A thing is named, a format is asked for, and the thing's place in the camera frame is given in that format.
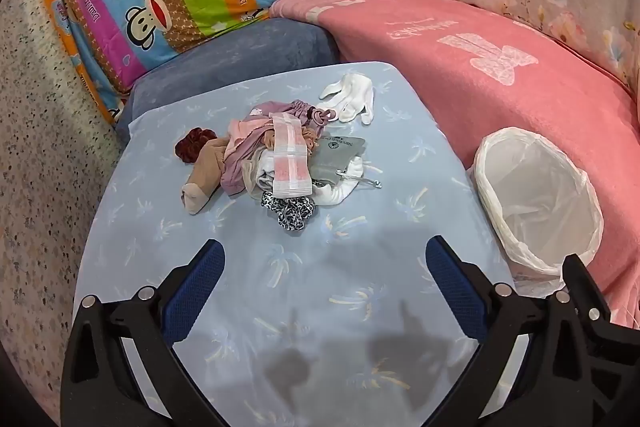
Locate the white sock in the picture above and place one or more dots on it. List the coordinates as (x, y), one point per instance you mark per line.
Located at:
(340, 194)

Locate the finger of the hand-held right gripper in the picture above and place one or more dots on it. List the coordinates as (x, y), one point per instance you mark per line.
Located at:
(607, 347)

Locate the light blue patterned tablecloth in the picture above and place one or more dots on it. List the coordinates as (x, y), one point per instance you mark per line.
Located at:
(300, 267)

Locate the tan sock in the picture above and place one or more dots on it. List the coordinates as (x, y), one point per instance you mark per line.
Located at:
(207, 172)

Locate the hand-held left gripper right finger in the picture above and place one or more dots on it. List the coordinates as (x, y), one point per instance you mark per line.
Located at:
(455, 289)

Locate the dark red velvet scrunchie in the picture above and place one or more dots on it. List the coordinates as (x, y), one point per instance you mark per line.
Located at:
(190, 146)

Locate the light pink cloth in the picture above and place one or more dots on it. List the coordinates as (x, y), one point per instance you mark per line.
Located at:
(247, 134)

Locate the white glove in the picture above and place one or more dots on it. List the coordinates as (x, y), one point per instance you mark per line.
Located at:
(352, 99)

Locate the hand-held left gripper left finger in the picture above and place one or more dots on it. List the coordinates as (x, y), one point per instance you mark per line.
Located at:
(195, 292)

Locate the grey pouch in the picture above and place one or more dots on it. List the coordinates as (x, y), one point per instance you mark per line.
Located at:
(340, 157)

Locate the mauve cloth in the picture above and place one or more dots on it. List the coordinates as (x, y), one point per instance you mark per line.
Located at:
(237, 169)

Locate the pink blanket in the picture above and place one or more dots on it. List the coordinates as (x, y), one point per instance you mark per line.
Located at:
(500, 97)

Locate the trash bin with white bag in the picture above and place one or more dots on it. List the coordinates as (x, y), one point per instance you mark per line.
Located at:
(540, 187)

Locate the blue-grey cushion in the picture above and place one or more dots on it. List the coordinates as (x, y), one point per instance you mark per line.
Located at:
(240, 52)

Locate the leopard print scrunchie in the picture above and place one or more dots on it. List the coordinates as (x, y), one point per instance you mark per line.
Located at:
(290, 214)

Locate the metal safety pin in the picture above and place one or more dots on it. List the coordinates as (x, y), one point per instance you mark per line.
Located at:
(367, 180)

